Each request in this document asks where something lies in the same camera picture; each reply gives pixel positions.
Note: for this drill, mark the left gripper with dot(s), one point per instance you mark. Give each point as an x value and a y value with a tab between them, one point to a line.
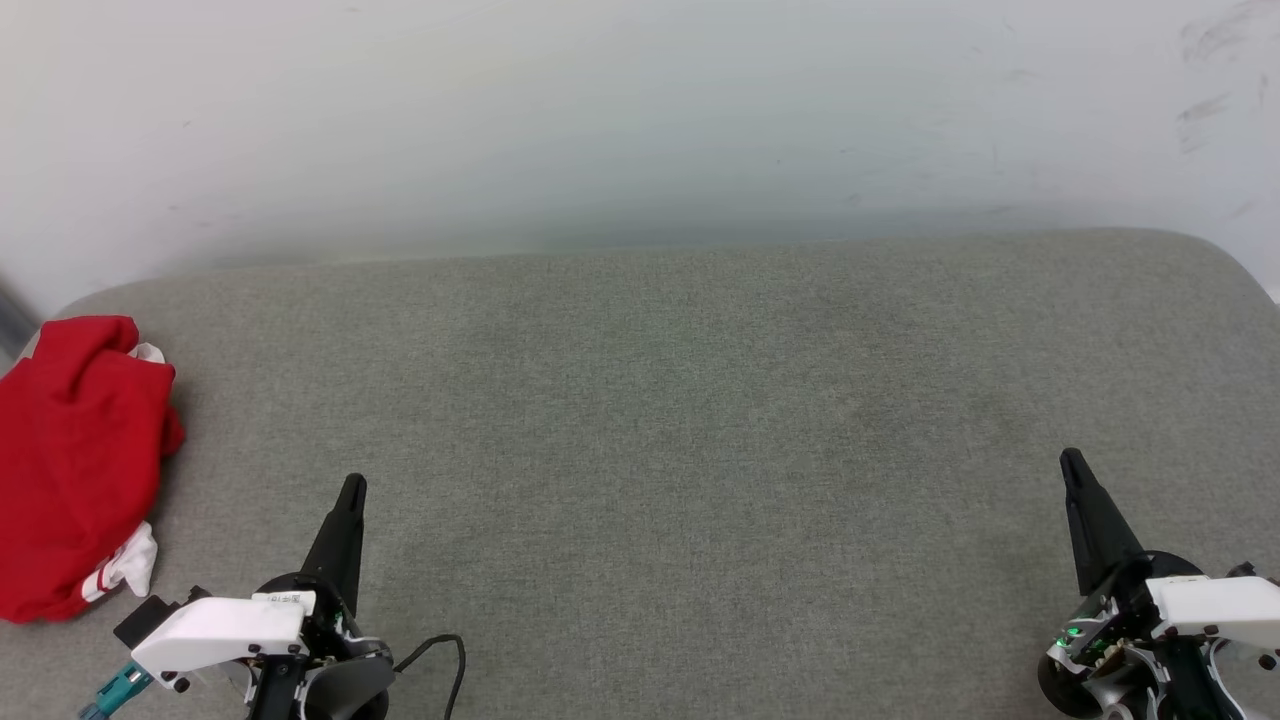
340	685

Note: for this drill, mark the white left wrist camera cover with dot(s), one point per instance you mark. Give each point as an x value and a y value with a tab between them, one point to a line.
220	630

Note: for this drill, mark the red and white sweatshirt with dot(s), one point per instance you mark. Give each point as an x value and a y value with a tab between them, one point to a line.
80	470

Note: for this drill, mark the white wrist camera cover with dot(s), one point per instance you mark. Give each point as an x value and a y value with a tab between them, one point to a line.
220	630
1220	605

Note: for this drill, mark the white right wrist camera cover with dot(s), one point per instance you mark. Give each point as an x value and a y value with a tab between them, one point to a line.
1220	605

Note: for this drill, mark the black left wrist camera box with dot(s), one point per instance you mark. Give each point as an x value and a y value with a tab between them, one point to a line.
150	620

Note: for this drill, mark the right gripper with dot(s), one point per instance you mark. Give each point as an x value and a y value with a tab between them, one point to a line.
1110	665

